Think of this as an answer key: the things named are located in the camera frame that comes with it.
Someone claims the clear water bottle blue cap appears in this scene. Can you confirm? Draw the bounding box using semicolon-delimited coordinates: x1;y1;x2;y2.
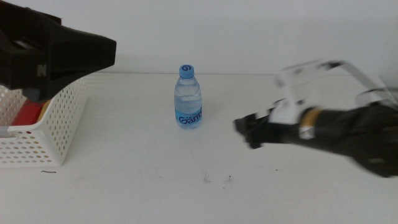
174;64;203;130

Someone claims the red soda can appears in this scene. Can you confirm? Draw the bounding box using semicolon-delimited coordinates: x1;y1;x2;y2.
11;99;44;127

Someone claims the white perforated plastic basket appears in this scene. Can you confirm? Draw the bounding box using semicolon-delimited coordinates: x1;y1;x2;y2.
0;77;89;167

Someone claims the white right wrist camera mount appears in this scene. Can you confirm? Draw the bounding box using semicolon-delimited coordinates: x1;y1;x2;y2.
267;60;330;126

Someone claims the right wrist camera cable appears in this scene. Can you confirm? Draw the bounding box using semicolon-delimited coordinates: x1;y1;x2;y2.
323;59;398;108

